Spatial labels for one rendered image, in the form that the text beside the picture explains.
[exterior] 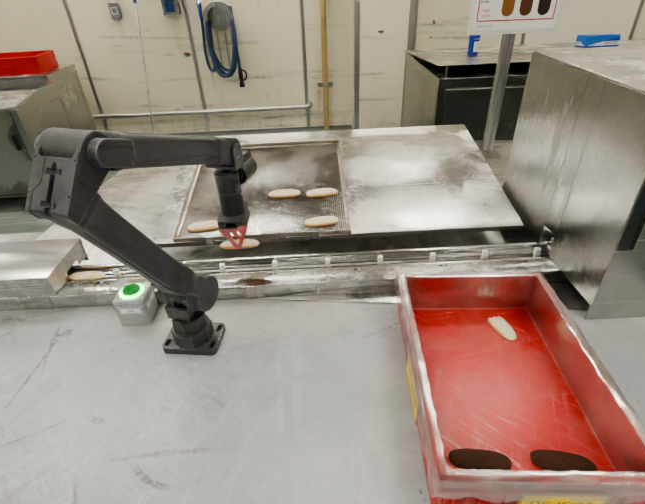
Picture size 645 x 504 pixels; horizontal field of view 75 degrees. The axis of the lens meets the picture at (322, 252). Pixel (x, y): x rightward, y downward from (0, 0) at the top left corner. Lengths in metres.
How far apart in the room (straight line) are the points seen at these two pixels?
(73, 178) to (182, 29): 4.20
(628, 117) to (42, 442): 1.24
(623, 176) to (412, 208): 0.54
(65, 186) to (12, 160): 3.18
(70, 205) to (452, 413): 0.70
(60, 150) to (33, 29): 4.67
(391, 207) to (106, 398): 0.88
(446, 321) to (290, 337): 0.36
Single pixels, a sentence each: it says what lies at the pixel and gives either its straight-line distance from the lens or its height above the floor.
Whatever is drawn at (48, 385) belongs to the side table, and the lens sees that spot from 1.06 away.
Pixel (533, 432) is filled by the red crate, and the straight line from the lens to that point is 0.87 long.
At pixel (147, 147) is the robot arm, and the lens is 0.75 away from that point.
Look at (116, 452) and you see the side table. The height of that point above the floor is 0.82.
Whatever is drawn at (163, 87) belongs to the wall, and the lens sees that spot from 4.95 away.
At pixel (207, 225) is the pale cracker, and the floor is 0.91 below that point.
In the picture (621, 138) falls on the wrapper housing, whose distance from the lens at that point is 1.02.
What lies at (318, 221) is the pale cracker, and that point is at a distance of 1.20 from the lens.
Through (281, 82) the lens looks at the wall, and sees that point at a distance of 4.71.
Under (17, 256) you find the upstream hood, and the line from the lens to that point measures 1.34.
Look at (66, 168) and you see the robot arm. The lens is 0.65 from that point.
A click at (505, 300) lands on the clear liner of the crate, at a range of 1.07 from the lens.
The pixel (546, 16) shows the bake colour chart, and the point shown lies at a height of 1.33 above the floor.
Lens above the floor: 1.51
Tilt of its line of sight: 34 degrees down
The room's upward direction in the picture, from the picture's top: 3 degrees counter-clockwise
